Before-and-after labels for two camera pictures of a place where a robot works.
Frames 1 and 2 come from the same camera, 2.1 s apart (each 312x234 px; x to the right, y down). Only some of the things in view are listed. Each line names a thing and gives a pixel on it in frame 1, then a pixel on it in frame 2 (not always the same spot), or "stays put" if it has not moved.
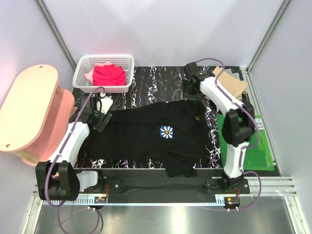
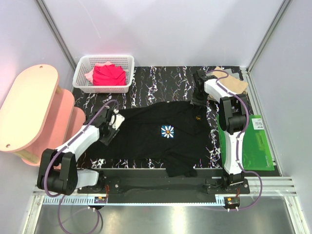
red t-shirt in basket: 108,75 stays put
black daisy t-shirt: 175,132 stays put
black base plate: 157,185 stays put
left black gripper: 104,119 to 107,140
